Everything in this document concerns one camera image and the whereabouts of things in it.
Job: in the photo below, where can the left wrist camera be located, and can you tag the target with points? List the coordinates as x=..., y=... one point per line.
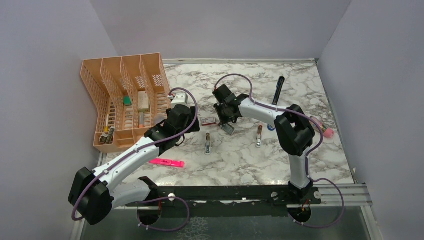
x=180, y=99

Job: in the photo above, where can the clear tape roll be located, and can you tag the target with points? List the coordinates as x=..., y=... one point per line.
x=158, y=119

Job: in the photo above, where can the green eraser in organizer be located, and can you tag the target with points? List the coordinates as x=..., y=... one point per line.
x=127, y=100

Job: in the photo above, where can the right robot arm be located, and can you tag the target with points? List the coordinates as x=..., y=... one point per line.
x=293, y=129

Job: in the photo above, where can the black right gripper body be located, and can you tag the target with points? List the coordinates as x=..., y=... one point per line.
x=224, y=117

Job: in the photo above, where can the pink highlighter marker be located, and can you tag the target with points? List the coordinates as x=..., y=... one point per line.
x=167, y=162

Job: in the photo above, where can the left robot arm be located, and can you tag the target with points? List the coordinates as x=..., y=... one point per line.
x=91, y=191

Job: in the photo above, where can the staple tray with staples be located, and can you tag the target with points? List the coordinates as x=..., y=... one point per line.
x=228, y=129

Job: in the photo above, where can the orange plastic desk organizer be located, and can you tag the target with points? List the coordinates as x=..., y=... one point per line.
x=128, y=93

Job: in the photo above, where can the white eraser block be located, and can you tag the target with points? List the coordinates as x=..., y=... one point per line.
x=207, y=146

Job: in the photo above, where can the white paper card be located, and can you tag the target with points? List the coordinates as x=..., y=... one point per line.
x=143, y=102

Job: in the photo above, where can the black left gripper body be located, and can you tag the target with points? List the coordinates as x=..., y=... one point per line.
x=190, y=122

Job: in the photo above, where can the red white staple box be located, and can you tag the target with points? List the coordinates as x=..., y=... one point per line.
x=207, y=121

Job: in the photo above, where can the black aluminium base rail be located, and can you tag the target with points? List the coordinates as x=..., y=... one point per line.
x=256, y=200

